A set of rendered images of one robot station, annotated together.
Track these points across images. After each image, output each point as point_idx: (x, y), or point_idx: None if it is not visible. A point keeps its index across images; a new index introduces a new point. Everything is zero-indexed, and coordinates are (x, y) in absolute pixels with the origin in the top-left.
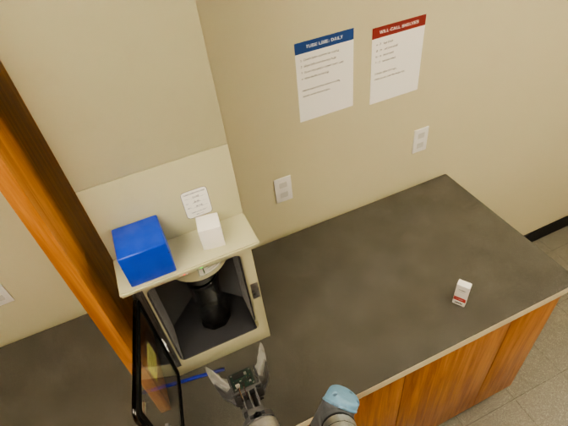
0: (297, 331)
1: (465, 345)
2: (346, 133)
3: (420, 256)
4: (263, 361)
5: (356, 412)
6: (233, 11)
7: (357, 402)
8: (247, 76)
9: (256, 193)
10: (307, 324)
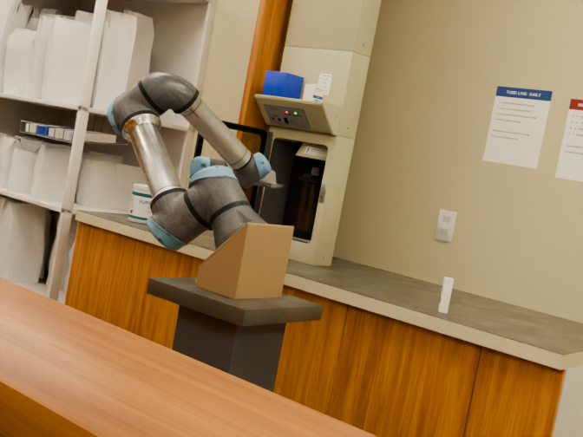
0: (327, 270)
1: (411, 351)
2: (523, 197)
3: (481, 310)
4: (270, 182)
5: (257, 163)
6: (462, 47)
7: (263, 164)
8: (455, 97)
9: (422, 213)
10: (337, 273)
